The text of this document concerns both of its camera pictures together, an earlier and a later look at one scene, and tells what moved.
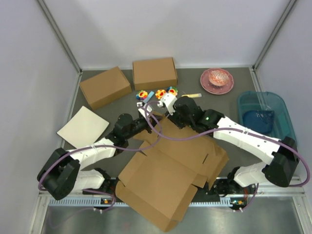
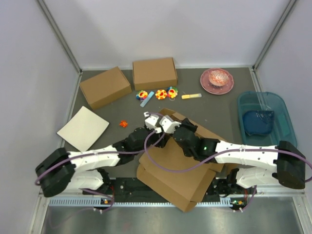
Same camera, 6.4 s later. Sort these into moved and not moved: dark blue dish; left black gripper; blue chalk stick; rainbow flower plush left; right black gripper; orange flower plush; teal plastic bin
Moved: right black gripper; left black gripper
Not moved: orange flower plush; rainbow flower plush left; teal plastic bin; blue chalk stick; dark blue dish
